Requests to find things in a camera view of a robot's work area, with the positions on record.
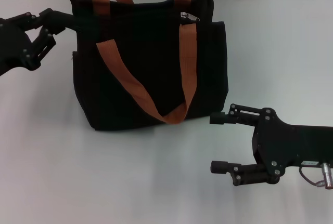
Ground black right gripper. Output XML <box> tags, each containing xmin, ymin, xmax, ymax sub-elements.
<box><xmin>209</xmin><ymin>103</ymin><xmax>333</xmax><ymax>187</ymax></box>

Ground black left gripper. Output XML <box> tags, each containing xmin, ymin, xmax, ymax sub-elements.
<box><xmin>0</xmin><ymin>7</ymin><xmax>67</xmax><ymax>76</ymax></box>

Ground black food bag orange handles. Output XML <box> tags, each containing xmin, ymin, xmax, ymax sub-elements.
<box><xmin>62</xmin><ymin>0</ymin><xmax>229</xmax><ymax>133</ymax></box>

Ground silver zipper pull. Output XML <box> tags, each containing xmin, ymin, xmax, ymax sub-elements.
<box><xmin>180</xmin><ymin>11</ymin><xmax>201</xmax><ymax>23</ymax></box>

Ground right gripper cable with plug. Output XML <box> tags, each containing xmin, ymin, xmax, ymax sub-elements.
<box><xmin>298</xmin><ymin>163</ymin><xmax>333</xmax><ymax>190</ymax></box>

